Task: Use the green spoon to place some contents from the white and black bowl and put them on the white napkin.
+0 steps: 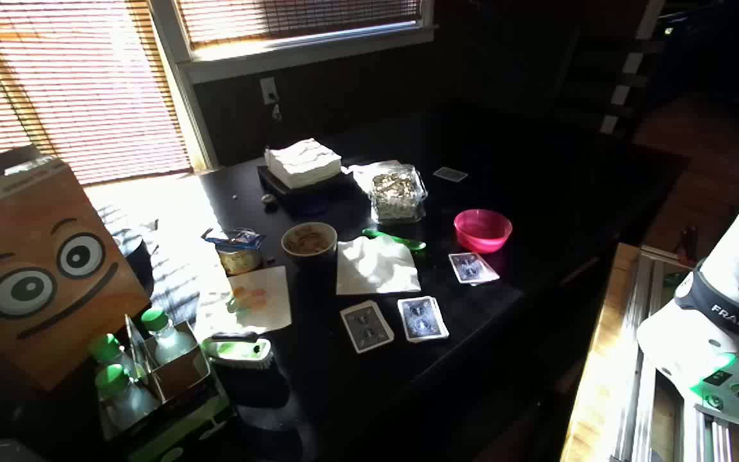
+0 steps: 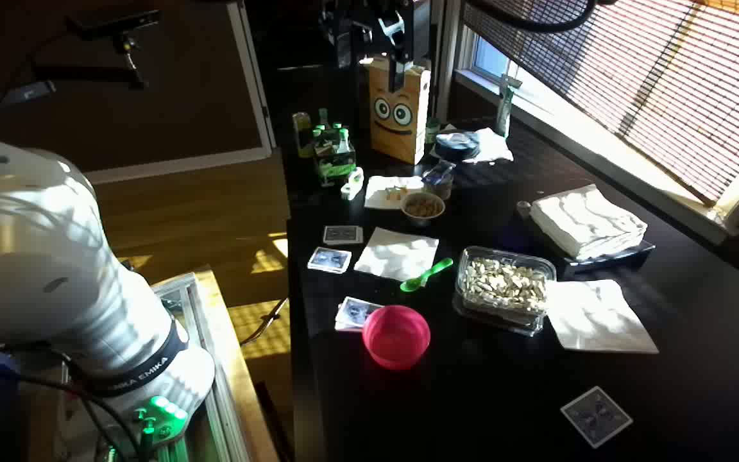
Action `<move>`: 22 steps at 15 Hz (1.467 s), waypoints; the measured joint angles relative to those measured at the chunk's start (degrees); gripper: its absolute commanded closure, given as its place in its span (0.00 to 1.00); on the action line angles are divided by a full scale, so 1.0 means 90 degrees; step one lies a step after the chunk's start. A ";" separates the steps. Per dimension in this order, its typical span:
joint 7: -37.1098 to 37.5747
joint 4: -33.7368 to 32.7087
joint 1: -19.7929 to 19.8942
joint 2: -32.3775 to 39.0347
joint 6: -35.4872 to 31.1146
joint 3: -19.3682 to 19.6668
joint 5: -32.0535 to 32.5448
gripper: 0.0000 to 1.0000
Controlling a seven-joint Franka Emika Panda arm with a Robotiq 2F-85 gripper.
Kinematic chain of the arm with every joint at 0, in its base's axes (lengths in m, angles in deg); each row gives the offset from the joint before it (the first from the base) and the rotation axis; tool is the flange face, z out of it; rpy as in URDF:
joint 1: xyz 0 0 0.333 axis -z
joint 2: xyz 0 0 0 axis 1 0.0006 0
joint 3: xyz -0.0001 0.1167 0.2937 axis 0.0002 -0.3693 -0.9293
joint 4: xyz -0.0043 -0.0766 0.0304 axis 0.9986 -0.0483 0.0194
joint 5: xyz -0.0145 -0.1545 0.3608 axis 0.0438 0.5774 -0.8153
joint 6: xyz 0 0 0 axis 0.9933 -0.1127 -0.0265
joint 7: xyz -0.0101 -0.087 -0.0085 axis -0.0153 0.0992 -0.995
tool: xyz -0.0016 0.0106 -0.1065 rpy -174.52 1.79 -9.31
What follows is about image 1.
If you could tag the green plastic spoon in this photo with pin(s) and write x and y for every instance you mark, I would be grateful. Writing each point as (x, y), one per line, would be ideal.
(377, 231)

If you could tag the white and black bowl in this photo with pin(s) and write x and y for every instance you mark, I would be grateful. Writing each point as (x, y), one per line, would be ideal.
(289, 251)

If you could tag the pink plastic bowl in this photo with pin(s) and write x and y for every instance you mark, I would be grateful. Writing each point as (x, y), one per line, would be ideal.
(484, 229)

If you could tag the clear container of snack mix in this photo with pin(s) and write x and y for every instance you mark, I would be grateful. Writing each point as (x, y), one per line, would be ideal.
(397, 197)

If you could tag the beige chip pieces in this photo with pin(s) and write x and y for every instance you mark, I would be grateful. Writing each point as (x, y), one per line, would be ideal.
(310, 239)

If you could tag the grey backed playing card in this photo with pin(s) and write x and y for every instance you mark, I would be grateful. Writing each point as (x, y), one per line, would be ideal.
(369, 328)
(451, 175)

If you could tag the stack of white napkins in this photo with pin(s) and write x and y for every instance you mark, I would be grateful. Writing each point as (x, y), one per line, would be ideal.
(302, 162)

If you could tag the blue backed playing card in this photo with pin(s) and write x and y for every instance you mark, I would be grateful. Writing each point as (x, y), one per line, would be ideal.
(421, 320)

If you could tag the blue backed playing cards pile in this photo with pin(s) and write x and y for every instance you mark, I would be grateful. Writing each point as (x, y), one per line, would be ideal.
(473, 267)

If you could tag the blue and silver foil wrapper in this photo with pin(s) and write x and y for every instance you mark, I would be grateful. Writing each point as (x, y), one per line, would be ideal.
(233, 236)

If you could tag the white and green scrub brush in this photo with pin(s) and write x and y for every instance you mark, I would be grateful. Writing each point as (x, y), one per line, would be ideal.
(237, 351)

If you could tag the wooden window blind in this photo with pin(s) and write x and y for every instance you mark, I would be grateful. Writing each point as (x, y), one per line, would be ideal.
(89, 94)
(302, 16)

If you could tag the green capped bottle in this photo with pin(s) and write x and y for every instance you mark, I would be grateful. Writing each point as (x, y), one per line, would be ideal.
(106, 352)
(120, 393)
(161, 338)

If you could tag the green margarita bottle carrier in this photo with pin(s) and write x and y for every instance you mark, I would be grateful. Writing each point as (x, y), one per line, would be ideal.
(173, 402)

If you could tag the orange box with cartoon face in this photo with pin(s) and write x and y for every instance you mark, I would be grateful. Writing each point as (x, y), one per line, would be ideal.
(38, 266)

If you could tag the white wall outlet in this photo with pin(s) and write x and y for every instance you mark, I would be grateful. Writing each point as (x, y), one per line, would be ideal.
(268, 91)

